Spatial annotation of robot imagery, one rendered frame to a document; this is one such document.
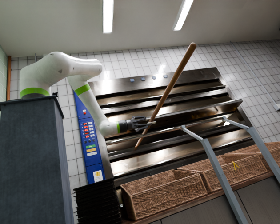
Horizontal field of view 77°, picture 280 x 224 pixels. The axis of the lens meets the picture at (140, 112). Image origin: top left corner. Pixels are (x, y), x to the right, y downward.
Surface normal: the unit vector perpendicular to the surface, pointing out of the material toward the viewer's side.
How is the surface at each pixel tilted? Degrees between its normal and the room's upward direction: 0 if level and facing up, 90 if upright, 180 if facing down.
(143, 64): 90
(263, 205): 90
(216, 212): 90
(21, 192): 90
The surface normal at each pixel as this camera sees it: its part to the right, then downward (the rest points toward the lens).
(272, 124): 0.18, -0.48
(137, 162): 0.07, -0.75
